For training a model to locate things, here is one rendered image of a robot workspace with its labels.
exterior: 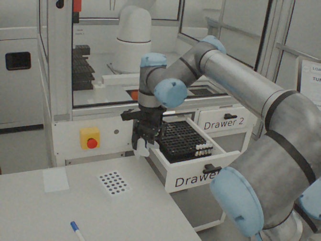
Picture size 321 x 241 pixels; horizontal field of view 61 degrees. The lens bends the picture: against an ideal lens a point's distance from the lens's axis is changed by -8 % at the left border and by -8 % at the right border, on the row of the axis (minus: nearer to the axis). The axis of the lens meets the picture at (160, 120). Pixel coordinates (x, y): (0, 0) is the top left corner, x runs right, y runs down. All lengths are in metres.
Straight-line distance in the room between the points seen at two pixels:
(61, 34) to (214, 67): 0.54
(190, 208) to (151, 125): 0.92
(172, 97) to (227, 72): 0.16
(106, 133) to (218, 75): 0.64
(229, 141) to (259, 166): 1.11
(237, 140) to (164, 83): 0.93
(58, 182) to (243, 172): 0.77
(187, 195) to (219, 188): 1.18
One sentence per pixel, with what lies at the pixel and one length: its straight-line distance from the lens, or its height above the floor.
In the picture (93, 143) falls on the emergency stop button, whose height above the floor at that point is 0.88.
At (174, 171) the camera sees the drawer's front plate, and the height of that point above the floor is 0.91.
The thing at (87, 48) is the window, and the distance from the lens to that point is 1.05.
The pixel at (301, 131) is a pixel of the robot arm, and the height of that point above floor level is 1.29.
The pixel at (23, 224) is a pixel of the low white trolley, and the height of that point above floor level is 0.76.
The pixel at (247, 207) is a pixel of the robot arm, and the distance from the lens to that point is 0.45.
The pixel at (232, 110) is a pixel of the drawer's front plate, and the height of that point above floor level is 0.92.
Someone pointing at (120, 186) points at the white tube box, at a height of 0.79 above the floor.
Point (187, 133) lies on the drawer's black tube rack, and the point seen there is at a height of 0.90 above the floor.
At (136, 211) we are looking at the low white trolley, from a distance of 1.01.
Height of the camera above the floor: 1.48
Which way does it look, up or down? 27 degrees down
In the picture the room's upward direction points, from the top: 7 degrees clockwise
